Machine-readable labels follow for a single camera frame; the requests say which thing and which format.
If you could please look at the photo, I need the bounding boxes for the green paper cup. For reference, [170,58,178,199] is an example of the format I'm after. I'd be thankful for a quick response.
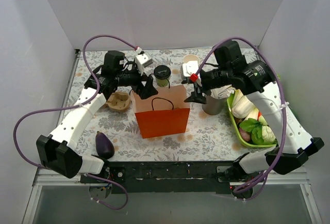
[156,77,170,88]

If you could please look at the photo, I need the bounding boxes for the black plastic cup lid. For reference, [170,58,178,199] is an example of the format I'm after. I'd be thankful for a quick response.
[154,65,171,79]

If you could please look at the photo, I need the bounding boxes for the orange paper bag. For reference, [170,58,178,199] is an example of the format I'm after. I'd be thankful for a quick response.
[130,85,190,138]

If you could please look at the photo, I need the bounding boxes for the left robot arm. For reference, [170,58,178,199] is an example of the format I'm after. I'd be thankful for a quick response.
[36,51,158,183]

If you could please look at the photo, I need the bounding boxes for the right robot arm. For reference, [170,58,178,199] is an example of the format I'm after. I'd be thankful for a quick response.
[183,37,324,182]

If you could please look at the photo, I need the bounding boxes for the white wrapped straws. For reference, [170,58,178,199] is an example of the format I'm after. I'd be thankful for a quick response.
[210,85,235,99]

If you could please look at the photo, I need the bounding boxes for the grey straw holder cup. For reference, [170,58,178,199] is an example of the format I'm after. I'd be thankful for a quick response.
[202,95,226,116]

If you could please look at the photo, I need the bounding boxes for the floral tablecloth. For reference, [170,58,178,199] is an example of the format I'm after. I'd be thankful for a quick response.
[67,47,262,162]

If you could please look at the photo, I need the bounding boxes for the green plastic basket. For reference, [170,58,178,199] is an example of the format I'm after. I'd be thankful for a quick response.
[227,90,277,148]

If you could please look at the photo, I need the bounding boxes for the stack of paper cups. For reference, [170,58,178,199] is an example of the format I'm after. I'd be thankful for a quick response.
[183,54,200,66]

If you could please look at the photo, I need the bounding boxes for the napa cabbage toy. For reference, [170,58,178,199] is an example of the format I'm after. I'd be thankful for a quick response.
[231,89,259,120]

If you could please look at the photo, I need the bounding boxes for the white radish toy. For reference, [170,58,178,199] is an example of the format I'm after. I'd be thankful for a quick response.
[258,115,268,126]

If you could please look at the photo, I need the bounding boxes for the pink sweet potato toy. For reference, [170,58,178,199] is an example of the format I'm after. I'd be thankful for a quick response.
[239,128,251,142]

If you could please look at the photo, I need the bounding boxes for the purple eggplant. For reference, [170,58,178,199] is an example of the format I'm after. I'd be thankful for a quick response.
[95,132,115,159]

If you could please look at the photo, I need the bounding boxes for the white garlic toy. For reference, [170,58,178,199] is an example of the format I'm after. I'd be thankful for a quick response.
[261,126,276,144]

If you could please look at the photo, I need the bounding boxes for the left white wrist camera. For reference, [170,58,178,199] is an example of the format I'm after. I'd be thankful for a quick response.
[135,52,153,75]

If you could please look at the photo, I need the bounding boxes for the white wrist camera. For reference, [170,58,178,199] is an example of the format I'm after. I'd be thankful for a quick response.
[180,60,199,84]
[135,52,153,75]

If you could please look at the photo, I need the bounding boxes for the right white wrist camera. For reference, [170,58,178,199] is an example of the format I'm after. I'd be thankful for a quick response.
[180,60,199,84]

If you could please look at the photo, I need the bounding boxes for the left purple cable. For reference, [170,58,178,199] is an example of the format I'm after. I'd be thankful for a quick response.
[13,35,144,211]

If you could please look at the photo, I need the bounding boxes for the purple cable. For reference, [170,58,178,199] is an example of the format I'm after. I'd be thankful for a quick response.
[13,35,144,211]
[193,37,287,201]

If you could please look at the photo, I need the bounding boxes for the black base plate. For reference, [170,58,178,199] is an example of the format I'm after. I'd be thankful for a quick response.
[79,161,265,201]

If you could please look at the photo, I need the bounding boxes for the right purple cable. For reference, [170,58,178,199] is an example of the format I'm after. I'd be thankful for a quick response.
[193,37,287,201]

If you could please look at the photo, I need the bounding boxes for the aluminium frame rail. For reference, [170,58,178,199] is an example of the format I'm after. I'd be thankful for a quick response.
[23,169,322,223]

